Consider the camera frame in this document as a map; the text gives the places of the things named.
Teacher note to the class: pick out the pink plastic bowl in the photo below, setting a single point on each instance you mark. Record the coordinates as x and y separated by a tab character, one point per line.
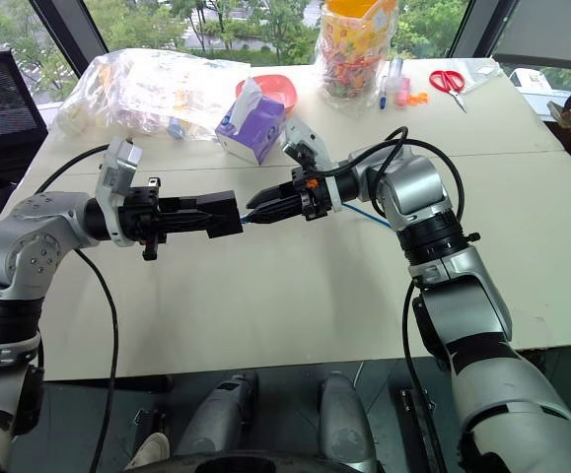
277	88

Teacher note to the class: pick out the clear small tube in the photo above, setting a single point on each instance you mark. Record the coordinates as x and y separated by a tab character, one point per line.
396	69

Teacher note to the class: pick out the red scissors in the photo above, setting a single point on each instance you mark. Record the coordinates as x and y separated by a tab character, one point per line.
447	80

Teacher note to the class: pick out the purple tissue box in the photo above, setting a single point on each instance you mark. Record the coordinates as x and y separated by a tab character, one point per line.
255	133

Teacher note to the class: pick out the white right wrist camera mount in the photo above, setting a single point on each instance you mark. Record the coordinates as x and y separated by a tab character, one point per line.
305	135

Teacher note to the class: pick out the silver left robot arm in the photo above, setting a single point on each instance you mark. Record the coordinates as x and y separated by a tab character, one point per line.
23	236

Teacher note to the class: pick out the small orange pieces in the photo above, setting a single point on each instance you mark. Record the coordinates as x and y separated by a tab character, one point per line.
418	98

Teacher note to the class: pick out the pink glue stick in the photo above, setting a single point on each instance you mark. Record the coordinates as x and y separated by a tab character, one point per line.
402	91

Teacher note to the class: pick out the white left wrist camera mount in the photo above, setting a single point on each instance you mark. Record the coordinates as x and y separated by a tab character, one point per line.
117	162

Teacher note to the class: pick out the clear plastic bag with items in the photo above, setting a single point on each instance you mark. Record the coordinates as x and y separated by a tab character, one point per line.
137	93

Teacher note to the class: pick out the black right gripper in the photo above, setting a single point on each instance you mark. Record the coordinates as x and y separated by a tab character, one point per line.
313	197

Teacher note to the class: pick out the silver rounded robot leg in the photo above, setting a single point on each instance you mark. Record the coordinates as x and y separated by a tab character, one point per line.
221	414
344	424

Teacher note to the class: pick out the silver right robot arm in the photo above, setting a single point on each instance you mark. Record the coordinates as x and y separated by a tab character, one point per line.
482	315

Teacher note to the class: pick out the small blue bottle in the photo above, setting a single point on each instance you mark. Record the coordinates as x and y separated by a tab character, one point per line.
176	129

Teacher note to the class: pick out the flat clear plastic bag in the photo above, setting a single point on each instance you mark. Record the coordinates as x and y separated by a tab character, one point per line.
482	74

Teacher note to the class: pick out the white shoe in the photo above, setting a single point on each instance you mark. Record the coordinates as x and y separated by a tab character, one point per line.
151	449

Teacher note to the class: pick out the blue pen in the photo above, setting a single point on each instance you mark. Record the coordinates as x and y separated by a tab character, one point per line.
383	93

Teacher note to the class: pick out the dark window frame post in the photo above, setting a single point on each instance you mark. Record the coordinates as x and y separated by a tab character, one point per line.
70	34
470	27

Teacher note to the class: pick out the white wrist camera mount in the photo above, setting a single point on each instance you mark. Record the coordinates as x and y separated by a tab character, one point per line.
117	162
305	135

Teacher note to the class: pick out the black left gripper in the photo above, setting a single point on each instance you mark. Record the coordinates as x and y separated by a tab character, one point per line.
139	217

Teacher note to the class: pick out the small black box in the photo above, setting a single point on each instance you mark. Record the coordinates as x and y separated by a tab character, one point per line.
223	214

